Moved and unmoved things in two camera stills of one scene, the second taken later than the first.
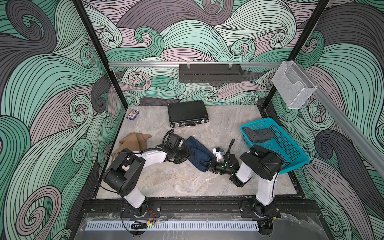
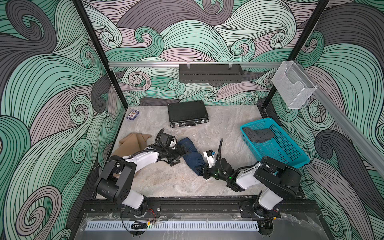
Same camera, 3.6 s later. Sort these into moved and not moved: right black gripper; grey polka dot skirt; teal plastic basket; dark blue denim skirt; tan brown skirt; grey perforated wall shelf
Moved: right black gripper; dark blue denim skirt
Not moved: tan brown skirt; grey perforated wall shelf; grey polka dot skirt; teal plastic basket
